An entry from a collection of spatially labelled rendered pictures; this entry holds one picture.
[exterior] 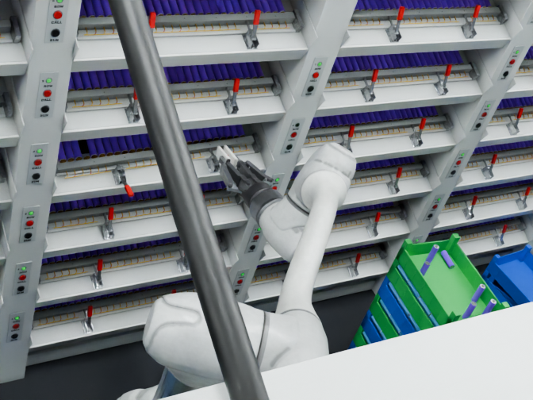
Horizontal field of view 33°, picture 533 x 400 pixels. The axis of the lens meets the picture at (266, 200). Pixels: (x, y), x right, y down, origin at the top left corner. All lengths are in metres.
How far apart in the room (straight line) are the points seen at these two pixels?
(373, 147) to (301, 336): 1.21
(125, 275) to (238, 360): 1.99
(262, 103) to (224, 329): 1.74
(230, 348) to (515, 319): 0.29
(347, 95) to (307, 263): 0.78
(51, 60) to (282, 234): 0.63
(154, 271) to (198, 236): 1.99
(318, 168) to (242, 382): 1.41
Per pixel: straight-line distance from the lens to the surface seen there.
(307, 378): 0.66
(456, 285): 2.76
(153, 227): 2.45
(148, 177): 2.30
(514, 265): 3.62
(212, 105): 2.25
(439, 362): 0.72
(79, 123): 2.10
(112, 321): 2.72
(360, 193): 2.81
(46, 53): 1.93
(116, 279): 2.57
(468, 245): 3.47
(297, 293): 1.73
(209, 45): 2.10
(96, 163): 2.25
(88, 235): 2.39
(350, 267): 3.11
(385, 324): 2.83
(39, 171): 2.13
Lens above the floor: 2.22
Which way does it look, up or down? 39 degrees down
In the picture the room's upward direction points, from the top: 20 degrees clockwise
